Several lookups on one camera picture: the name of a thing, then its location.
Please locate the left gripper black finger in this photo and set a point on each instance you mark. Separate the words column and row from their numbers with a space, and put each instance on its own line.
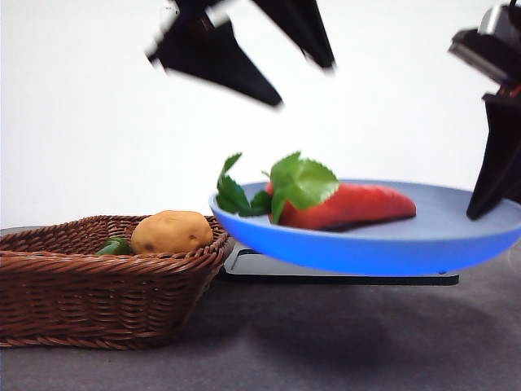
column 303, row 28
column 211, row 57

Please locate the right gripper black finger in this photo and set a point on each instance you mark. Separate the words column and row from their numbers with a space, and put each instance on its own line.
column 502, row 155

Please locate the red carrot with green leaves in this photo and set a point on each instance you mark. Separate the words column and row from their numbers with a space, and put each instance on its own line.
column 358, row 207

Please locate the blue round plate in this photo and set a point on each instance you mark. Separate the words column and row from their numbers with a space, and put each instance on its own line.
column 366, row 250

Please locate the yellow-brown potato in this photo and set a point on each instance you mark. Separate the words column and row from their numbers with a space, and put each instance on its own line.
column 171, row 232

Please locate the green cucumber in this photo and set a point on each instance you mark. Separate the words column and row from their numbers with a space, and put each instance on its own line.
column 116, row 247

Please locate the black flat tray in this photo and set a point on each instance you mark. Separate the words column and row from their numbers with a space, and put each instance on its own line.
column 325, row 279

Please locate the brown wicker basket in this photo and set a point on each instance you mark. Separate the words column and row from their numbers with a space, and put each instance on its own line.
column 102, row 301

